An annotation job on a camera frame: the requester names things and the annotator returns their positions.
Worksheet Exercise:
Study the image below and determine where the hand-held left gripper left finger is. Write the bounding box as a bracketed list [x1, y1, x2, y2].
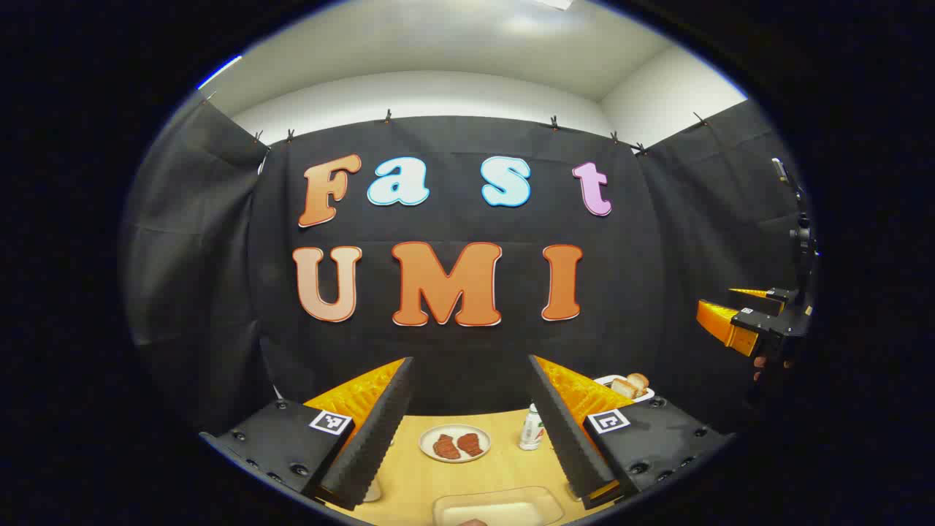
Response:
[199, 357, 417, 511]

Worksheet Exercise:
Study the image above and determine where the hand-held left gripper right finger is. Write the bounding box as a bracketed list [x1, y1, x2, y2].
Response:
[527, 354, 735, 510]

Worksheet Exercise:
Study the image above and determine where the clear container of rice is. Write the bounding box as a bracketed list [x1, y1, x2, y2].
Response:
[432, 486, 565, 526]

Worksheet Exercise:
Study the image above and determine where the white drink bottle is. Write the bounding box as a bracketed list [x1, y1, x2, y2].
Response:
[519, 403, 546, 451]

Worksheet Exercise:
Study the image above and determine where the white round plate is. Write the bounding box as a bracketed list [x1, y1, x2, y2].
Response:
[419, 424, 492, 464]

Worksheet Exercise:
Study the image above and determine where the white toaster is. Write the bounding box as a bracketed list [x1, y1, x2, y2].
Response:
[593, 375, 656, 404]

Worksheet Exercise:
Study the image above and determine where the black backdrop cloth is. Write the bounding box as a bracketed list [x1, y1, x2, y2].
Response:
[121, 91, 815, 439]

